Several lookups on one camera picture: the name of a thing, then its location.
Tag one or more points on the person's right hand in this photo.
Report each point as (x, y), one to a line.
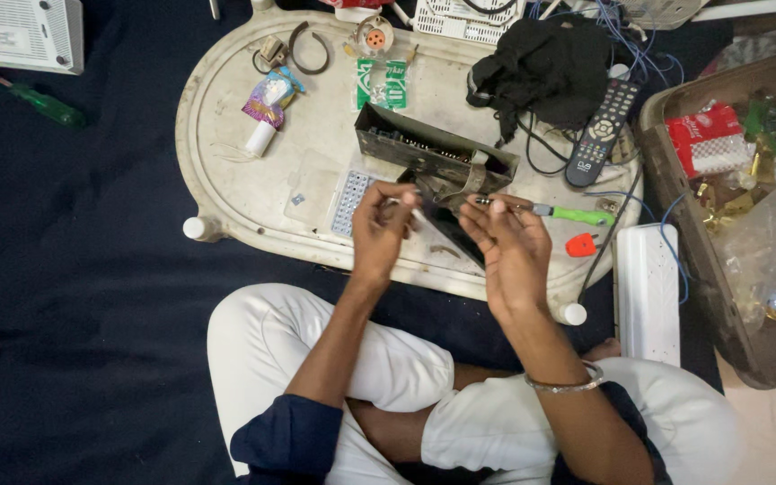
(516, 263)

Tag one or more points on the person's left hand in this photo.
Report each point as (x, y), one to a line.
(374, 236)

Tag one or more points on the small white plastic piece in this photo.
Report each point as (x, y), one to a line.
(418, 214)

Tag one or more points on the orange plug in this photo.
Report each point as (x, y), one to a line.
(580, 246)

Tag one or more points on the small curved brown metal piece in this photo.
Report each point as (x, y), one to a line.
(444, 250)

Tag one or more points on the black flat cover panel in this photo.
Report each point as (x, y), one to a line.
(452, 229)

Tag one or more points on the dark metal device chassis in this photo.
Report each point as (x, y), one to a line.
(421, 148)

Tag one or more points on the white oval plastic table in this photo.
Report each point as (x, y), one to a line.
(307, 148)

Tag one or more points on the white power strip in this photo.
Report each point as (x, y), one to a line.
(647, 289)

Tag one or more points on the white trousers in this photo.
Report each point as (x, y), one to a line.
(273, 337)

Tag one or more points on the white plastic cylinder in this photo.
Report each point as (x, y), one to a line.
(260, 138)

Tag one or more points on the green and white packet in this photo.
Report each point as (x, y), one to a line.
(364, 84)

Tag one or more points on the black remote control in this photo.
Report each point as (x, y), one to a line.
(603, 131)

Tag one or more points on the purple foil packet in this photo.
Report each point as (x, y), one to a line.
(268, 101)

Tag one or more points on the black cloth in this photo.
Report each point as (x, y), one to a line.
(543, 67)

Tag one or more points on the clear round orange socket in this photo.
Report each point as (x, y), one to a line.
(374, 37)

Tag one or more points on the dark blue shirt sleeve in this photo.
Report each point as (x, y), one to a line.
(287, 438)

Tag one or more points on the brown case with clutter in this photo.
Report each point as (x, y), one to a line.
(731, 202)

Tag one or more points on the white vented plastic box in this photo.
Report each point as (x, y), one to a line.
(459, 23)

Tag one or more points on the red and white container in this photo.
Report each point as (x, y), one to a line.
(354, 7)

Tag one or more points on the dark blue floor cloth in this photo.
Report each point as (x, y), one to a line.
(78, 269)

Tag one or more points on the transparent green screwdriver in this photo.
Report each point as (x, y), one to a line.
(44, 104)

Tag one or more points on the white router box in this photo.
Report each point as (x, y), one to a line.
(21, 33)

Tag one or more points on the small beige switch part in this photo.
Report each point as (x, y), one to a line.
(271, 50)

